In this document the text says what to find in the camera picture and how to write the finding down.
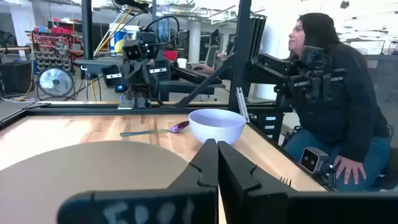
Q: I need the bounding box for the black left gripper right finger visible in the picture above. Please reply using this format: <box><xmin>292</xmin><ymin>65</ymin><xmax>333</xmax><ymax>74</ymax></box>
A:
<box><xmin>218</xmin><ymin>141</ymin><xmax>398</xmax><ymax>224</ymax></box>

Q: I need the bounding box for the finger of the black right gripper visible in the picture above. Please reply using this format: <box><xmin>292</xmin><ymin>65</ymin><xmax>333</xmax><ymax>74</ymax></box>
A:
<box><xmin>138</xmin><ymin>62</ymin><xmax>152</xmax><ymax>85</ymax></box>
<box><xmin>126</xmin><ymin>63</ymin><xmax>139</xmax><ymax>85</ymax></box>

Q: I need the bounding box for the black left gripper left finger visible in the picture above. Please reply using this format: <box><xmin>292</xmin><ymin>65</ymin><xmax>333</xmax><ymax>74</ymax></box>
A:
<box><xmin>57</xmin><ymin>138</ymin><xmax>220</xmax><ymax>224</ymax></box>

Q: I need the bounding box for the iridescent purple spoon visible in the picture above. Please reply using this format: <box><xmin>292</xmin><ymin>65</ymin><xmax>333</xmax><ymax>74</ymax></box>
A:
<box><xmin>119</xmin><ymin>120</ymin><xmax>190</xmax><ymax>138</ymax></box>

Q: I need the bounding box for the black keyboard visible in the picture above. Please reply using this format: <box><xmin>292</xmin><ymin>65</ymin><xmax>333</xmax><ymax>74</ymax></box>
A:
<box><xmin>171</xmin><ymin>66</ymin><xmax>216</xmax><ymax>85</ymax></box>

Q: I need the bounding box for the blue yellow white barrel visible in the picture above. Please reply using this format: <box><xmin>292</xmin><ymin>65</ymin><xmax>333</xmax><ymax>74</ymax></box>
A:
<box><xmin>108</xmin><ymin>23</ymin><xmax>141</xmax><ymax>56</ymax></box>

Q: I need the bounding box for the person's hand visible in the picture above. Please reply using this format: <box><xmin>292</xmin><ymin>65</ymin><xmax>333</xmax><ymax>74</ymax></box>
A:
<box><xmin>333</xmin><ymin>154</ymin><xmax>368</xmax><ymax>186</ymax></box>
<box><xmin>192</xmin><ymin>63</ymin><xmax>216</xmax><ymax>75</ymax></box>

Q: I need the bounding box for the pale lavender bowl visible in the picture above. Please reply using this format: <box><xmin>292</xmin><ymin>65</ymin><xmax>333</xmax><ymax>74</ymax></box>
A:
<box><xmin>188</xmin><ymin>108</ymin><xmax>247</xmax><ymax>146</ymax></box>

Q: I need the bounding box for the black labelled drawer unit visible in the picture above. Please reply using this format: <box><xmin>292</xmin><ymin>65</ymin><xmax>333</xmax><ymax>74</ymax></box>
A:
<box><xmin>248</xmin><ymin>111</ymin><xmax>285</xmax><ymax>143</ymax></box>

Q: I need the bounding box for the round floor fan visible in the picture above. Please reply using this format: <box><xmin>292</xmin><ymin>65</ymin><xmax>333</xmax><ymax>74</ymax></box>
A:
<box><xmin>36</xmin><ymin>66</ymin><xmax>75</xmax><ymax>98</ymax></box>

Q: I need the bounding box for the red parts bin rack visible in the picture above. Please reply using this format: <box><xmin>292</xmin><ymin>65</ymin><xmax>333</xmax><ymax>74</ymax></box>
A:
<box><xmin>30</xmin><ymin>30</ymin><xmax>75</xmax><ymax>73</ymax></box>

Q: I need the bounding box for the round beige placemat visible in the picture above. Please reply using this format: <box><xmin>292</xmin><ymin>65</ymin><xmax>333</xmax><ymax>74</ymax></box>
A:
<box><xmin>0</xmin><ymin>140</ymin><xmax>190</xmax><ymax>224</ymax></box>

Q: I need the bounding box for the person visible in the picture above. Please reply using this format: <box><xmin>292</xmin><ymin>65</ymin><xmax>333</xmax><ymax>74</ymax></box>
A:
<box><xmin>281</xmin><ymin>12</ymin><xmax>398</xmax><ymax>192</ymax></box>

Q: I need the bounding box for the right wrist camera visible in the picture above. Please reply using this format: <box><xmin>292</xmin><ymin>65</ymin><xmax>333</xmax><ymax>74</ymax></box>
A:
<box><xmin>122</xmin><ymin>39</ymin><xmax>144</xmax><ymax>62</ymax></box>

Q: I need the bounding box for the black cable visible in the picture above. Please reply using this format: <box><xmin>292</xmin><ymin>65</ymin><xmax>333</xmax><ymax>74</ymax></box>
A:
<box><xmin>143</xmin><ymin>14</ymin><xmax>181</xmax><ymax>48</ymax></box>

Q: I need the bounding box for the small grey depth camera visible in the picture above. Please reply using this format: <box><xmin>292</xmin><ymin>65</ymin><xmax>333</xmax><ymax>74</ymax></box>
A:
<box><xmin>299</xmin><ymin>146</ymin><xmax>335</xmax><ymax>180</ymax></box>

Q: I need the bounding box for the silver metal bracket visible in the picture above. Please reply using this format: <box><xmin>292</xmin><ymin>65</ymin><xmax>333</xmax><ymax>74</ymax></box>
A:
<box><xmin>235</xmin><ymin>86</ymin><xmax>251</xmax><ymax>123</ymax></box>

